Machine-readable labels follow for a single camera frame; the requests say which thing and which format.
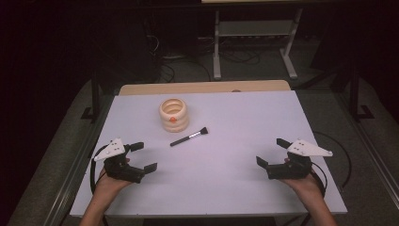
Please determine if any black makeup brush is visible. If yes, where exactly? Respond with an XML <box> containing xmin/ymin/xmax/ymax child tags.
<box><xmin>169</xmin><ymin>126</ymin><xmax>209</xmax><ymax>148</ymax></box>

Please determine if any person's right hand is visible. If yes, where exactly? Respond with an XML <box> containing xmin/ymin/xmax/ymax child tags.
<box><xmin>279</xmin><ymin>157</ymin><xmax>324</xmax><ymax>197</ymax></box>

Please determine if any bundle of floor cables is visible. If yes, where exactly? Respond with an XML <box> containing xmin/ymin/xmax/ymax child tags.
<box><xmin>145</xmin><ymin>32</ymin><xmax>262</xmax><ymax>83</ymax></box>

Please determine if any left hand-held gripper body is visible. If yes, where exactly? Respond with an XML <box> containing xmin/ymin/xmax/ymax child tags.
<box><xmin>93</xmin><ymin>137</ymin><xmax>147</xmax><ymax>185</ymax></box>

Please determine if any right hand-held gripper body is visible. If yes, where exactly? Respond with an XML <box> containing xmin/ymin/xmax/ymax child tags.
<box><xmin>265</xmin><ymin>138</ymin><xmax>334</xmax><ymax>181</ymax></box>

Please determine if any black metal stand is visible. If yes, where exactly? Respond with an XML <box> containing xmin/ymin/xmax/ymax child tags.
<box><xmin>80</xmin><ymin>73</ymin><xmax>105</xmax><ymax>124</ymax></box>
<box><xmin>348</xmin><ymin>67</ymin><xmax>375</xmax><ymax>122</ymax></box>

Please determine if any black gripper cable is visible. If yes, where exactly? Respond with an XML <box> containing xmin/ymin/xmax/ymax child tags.
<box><xmin>89</xmin><ymin>144</ymin><xmax>109</xmax><ymax>196</ymax></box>
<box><xmin>311</xmin><ymin>131</ymin><xmax>353</xmax><ymax>193</ymax></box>

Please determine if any person's left hand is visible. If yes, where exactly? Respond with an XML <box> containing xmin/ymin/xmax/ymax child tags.
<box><xmin>95</xmin><ymin>157</ymin><xmax>133</xmax><ymax>193</ymax></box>

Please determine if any white metal stand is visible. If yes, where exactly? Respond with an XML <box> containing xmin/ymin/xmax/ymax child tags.
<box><xmin>212</xmin><ymin>8</ymin><xmax>304</xmax><ymax>81</ymax></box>

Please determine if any cream ribbed holder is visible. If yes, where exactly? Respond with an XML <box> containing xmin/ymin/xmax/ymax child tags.
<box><xmin>158</xmin><ymin>97</ymin><xmax>190</xmax><ymax>134</ymax></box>

